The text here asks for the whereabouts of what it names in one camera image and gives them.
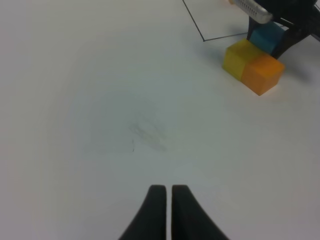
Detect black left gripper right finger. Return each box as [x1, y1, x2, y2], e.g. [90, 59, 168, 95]
[171, 185, 228, 240]

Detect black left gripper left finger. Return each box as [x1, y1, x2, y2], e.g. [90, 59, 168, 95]
[120, 185, 167, 240]

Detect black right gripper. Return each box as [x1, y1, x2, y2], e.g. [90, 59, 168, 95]
[246, 0, 320, 59]

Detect blue cube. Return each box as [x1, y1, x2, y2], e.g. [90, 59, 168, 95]
[249, 22, 285, 55]

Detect yellow cube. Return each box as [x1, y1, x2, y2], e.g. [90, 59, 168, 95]
[222, 39, 264, 81]

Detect loose orange cube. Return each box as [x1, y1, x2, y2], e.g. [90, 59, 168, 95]
[241, 53, 285, 96]

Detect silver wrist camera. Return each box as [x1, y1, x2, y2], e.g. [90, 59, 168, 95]
[231, 0, 273, 24]

